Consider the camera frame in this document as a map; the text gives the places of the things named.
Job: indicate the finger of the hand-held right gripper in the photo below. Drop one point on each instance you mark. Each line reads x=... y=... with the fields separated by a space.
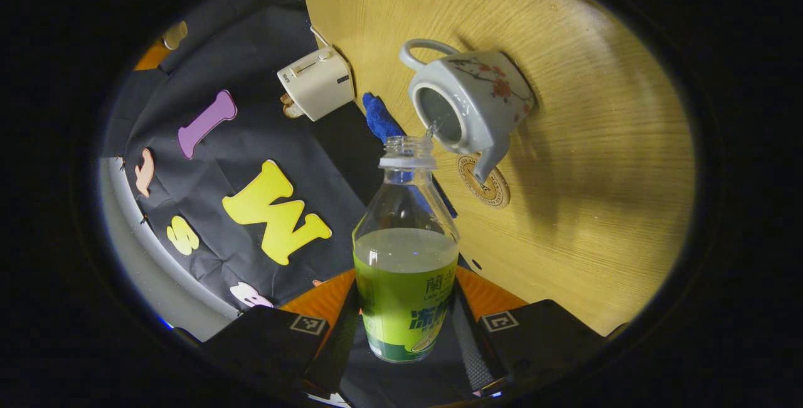
x=152 y=56

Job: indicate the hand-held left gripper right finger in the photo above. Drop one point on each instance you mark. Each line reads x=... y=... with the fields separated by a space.
x=470 y=345

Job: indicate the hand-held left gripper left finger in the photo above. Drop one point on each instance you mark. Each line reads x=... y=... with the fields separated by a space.
x=339 y=345

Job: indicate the white teacup lid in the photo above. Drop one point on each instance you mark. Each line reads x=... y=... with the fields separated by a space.
x=175 y=34

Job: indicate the clear green-label water bottle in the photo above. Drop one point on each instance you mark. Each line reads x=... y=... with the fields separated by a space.
x=404 y=282

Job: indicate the round beige coaster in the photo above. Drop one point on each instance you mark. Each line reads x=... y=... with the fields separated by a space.
x=492 y=191

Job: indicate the white floral teacup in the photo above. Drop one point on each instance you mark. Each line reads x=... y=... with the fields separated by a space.
x=477 y=97

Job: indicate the black backdrop cloth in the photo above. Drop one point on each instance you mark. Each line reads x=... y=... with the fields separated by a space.
x=251 y=138

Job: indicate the toast slice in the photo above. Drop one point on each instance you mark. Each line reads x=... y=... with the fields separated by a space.
x=290 y=107

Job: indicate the white toaster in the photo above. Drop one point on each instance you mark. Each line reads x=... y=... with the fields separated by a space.
x=317 y=85

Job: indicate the blue towel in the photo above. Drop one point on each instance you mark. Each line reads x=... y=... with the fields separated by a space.
x=379 y=119

